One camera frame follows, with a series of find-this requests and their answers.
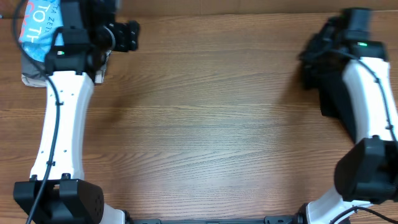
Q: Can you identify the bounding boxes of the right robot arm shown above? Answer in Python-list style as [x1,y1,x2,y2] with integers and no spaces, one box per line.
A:
[285,7,397,223]

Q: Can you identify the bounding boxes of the dark grey folded shirt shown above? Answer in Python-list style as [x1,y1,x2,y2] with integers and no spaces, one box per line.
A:
[21,49,109,82]

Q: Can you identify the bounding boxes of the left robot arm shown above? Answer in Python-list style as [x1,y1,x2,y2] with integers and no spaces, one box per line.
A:
[13,0,140,224]

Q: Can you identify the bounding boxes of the beige folded shirt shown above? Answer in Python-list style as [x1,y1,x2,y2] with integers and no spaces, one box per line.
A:
[21,70,106,88]

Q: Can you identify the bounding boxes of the light blue printed t-shirt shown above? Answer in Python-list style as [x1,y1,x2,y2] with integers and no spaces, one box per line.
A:
[19,0,63,62]

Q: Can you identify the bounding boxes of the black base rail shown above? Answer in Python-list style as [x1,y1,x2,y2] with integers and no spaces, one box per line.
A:
[126,215,297,224]

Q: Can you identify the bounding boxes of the black t-shirt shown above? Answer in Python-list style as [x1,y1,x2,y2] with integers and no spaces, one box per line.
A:
[298,17,356,142]

